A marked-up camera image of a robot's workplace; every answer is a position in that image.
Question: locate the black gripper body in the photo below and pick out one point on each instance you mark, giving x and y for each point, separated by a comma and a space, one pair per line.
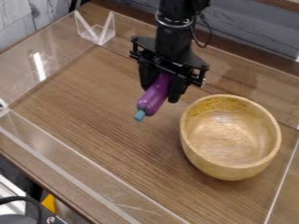
169, 51

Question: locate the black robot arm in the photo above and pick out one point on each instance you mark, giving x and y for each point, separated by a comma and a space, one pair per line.
179, 10

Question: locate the clear acrylic corner bracket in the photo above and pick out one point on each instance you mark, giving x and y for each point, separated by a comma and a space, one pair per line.
99, 34

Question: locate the brown wooden bowl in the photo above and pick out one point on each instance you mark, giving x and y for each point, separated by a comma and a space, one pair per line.
230, 136

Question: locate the clear acrylic barrier wall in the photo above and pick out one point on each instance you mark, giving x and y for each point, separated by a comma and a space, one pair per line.
83, 184

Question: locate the purple toy eggplant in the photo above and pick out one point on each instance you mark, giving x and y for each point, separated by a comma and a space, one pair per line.
154, 97

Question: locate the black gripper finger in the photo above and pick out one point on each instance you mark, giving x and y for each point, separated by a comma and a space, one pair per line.
147, 74
178, 88

